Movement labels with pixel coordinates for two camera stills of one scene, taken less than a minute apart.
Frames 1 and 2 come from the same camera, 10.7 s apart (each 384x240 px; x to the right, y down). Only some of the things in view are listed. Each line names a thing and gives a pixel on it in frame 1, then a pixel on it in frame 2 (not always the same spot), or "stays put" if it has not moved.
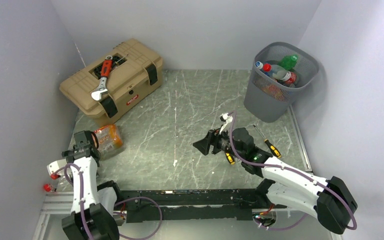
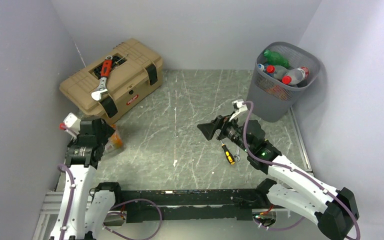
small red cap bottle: [49, 187] -> [296, 76]
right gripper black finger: [203, 145] -> [208, 130]
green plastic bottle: [288, 62] -> [275, 58]
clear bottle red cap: [278, 72] stays put
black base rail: [149, 206] stays put
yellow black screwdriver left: [230, 158] stays put
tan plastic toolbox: [104, 87] stays put
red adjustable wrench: [105, 72] stays put
